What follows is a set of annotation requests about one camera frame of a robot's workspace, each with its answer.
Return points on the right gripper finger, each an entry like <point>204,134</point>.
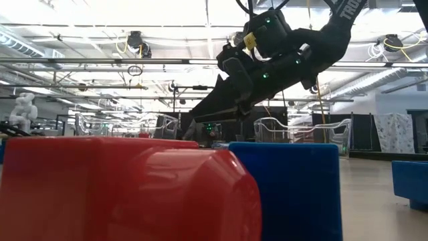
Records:
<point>220,116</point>
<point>222,98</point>

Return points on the red medium block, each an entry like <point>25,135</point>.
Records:
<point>67,187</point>
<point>144,135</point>

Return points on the small blue block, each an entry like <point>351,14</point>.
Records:
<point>411,180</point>

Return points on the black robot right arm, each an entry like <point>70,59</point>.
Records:
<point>334,37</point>

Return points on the clear plastic bin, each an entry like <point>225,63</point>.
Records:
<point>167,125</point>
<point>334,134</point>

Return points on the blue medium block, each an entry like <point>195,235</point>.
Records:
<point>294,194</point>
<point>1,150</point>

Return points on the white patterned cloth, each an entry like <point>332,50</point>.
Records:
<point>394,130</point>

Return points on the white robot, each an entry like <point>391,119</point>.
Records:
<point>23,112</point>

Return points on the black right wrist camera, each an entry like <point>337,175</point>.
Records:
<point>271,31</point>

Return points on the black partition wall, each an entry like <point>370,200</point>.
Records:
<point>361,130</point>

